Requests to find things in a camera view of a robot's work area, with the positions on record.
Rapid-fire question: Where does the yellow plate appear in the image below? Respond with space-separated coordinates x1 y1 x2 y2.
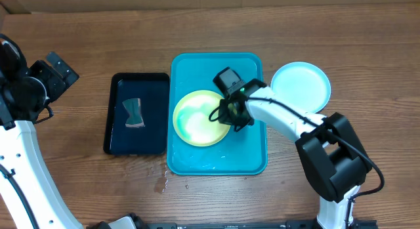
173 90 230 147

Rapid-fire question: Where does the green sponge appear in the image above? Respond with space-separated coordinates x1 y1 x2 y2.
123 98 144 128

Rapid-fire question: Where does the light blue plate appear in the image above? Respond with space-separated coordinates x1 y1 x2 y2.
270 62 331 113

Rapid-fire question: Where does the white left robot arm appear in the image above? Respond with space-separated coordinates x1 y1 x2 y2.
1 35 82 228

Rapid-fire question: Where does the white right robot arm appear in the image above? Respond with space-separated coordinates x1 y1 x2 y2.
209 67 372 228

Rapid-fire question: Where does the teal rectangular tray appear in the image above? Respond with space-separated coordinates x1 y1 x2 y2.
167 52 268 175

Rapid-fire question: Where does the black rectangular tray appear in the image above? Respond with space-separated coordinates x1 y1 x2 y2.
103 73 170 156

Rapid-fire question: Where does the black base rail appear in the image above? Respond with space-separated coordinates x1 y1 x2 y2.
85 212 378 229

